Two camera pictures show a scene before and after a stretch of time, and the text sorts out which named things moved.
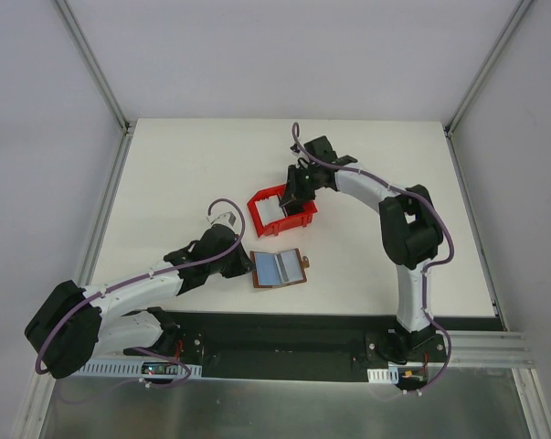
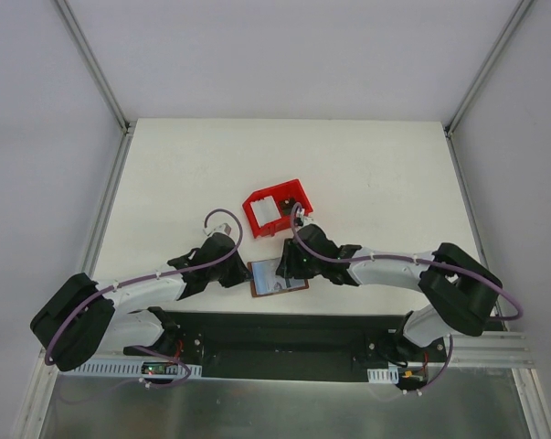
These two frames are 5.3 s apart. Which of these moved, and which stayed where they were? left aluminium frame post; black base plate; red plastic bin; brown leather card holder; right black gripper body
Moved: right black gripper body; brown leather card holder
Stayed: black base plate; left aluminium frame post; red plastic bin
